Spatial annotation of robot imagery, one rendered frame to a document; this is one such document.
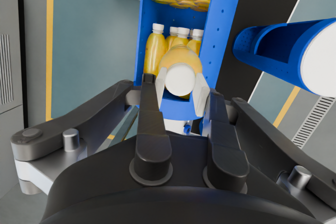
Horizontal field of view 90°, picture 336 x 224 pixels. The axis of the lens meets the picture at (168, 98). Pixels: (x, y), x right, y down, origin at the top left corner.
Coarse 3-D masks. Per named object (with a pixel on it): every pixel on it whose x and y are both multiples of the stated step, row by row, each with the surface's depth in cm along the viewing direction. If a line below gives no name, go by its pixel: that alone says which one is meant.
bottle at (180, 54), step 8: (176, 48) 26; (184, 48) 26; (168, 56) 25; (176, 56) 24; (184, 56) 24; (192, 56) 25; (160, 64) 26; (168, 64) 24; (176, 64) 22; (184, 64) 22; (192, 64) 24; (200, 64) 26; (200, 72) 25
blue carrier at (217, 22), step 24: (144, 0) 53; (216, 0) 39; (144, 24) 57; (168, 24) 65; (192, 24) 65; (216, 24) 42; (144, 48) 61; (216, 48) 45; (216, 72) 50; (168, 96) 65; (192, 96) 48
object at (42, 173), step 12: (72, 132) 7; (72, 144) 7; (84, 144) 7; (48, 156) 6; (60, 156) 7; (72, 156) 7; (84, 156) 7; (24, 168) 6; (36, 168) 6; (48, 168) 6; (60, 168) 6; (36, 180) 6; (48, 180) 6
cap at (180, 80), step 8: (168, 72) 21; (176, 72) 21; (184, 72) 21; (192, 72) 21; (168, 80) 21; (176, 80) 21; (184, 80) 21; (192, 80) 21; (168, 88) 21; (176, 88) 21; (184, 88) 21; (192, 88) 21
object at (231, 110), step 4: (212, 88) 18; (208, 96) 16; (208, 100) 15; (228, 104) 14; (228, 108) 14; (232, 108) 14; (228, 112) 14; (232, 112) 14; (236, 112) 14; (228, 116) 14; (232, 116) 14; (236, 116) 14; (232, 120) 14; (236, 120) 14
